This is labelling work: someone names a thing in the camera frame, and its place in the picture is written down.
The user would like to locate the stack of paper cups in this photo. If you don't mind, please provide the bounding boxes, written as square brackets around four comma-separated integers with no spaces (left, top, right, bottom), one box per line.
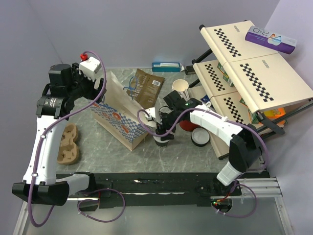
[172,79,190,100]

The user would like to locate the teal blue box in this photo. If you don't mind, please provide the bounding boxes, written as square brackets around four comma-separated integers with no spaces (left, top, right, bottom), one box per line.
[152,62,185,72]

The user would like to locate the black paper coffee cup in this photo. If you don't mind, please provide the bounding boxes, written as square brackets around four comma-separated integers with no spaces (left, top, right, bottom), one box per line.
[155,140,169,147]

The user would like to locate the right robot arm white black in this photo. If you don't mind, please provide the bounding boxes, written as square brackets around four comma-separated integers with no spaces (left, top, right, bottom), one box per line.
[151,91,268,195]

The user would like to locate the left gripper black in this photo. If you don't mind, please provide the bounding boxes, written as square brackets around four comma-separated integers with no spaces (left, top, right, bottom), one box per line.
[67,63,106,102]

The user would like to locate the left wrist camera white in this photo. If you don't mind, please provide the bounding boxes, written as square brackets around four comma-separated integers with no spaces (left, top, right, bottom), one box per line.
[79,56,102,80]

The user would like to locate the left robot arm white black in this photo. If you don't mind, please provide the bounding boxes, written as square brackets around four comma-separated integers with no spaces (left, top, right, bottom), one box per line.
[12,62,106,206]

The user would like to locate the green snack boxes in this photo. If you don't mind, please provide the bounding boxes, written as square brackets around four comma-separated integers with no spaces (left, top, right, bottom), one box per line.
[217,62,234,87]

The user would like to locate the white plastic cup lid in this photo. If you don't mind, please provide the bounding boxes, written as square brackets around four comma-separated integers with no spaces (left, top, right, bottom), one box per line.
[153,136,170,147]

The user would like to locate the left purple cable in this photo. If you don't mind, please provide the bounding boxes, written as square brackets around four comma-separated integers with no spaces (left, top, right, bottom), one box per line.
[27,50,127,227]

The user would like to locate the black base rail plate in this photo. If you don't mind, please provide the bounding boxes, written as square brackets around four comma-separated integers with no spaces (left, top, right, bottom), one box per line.
[70,172,242,209]

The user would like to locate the brown coffee bean pouch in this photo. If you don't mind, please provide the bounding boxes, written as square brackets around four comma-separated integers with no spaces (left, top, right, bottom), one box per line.
[124,69,165,109]

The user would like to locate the blue checkered paper bag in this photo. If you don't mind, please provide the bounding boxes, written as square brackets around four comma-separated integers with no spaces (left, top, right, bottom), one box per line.
[90,71,156,151]

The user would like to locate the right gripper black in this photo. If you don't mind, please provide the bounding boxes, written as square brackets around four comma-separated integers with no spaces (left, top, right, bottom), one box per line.
[156,109,181,141]

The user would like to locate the purple white box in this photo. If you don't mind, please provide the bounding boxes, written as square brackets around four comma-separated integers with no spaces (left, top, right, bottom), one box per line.
[245,26,297,54]

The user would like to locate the red cup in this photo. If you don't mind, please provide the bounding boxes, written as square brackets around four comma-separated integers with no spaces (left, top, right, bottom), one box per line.
[179,120,199,132]

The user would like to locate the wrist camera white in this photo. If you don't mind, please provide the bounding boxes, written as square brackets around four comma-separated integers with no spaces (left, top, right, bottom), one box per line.
[79,56,102,80]
[145,107,157,122]

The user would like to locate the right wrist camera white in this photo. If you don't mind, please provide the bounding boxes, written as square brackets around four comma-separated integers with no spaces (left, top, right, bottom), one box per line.
[145,107,157,122]

